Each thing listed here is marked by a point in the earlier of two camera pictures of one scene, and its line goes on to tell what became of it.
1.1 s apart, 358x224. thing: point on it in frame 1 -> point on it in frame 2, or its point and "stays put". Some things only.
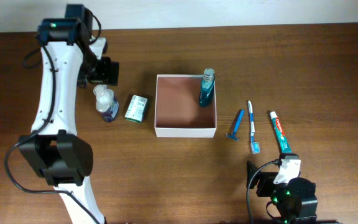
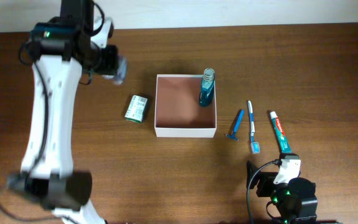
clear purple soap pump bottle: (106, 102) -> (119, 78)
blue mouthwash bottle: (206, 88) stays put
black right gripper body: (267, 179) stays put
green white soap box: (137, 109) stays put
